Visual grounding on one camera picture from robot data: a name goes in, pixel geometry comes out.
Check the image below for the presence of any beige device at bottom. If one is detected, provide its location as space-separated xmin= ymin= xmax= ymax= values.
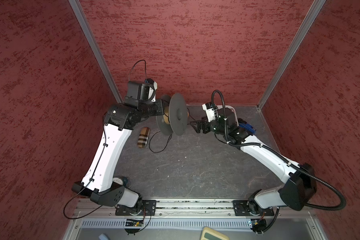
xmin=200 ymin=227 xmax=230 ymax=240

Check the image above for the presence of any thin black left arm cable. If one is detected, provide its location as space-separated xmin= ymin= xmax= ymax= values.
xmin=62 ymin=59 xmax=148 ymax=220

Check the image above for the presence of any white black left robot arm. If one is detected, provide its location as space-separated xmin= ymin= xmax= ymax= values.
xmin=72 ymin=100 xmax=169 ymax=208

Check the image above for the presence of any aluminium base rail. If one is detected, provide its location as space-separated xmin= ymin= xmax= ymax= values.
xmin=73 ymin=198 xmax=318 ymax=232

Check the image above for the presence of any white plastic tray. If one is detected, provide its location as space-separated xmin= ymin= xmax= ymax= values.
xmin=225 ymin=105 xmax=239 ymax=126

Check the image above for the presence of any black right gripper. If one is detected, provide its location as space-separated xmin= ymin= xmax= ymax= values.
xmin=190 ymin=114 xmax=228 ymax=135

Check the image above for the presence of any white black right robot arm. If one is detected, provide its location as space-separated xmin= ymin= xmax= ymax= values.
xmin=227 ymin=117 xmax=317 ymax=216

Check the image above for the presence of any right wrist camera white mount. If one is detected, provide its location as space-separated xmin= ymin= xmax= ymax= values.
xmin=202 ymin=102 xmax=218 ymax=122

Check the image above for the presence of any grey perforated cable spool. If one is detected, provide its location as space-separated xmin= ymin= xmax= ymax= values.
xmin=156 ymin=93 xmax=188 ymax=136

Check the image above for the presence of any aluminium corner post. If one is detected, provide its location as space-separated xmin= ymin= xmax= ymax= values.
xmin=69 ymin=0 xmax=123 ymax=103
xmin=257 ymin=0 xmax=326 ymax=112

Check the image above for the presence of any plaid fabric glasses case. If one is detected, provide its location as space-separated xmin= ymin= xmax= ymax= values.
xmin=137 ymin=127 xmax=151 ymax=149

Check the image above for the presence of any aluminium corner post right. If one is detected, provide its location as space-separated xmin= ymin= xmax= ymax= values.
xmin=257 ymin=0 xmax=326 ymax=112

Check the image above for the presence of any blue stapler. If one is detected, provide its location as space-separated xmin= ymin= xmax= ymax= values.
xmin=238 ymin=118 xmax=256 ymax=135

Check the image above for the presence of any black corrugated cable conduit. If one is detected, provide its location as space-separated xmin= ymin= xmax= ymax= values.
xmin=210 ymin=89 xmax=347 ymax=211

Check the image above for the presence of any aluminium corner post left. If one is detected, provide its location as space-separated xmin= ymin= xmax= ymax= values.
xmin=69 ymin=0 xmax=123 ymax=103

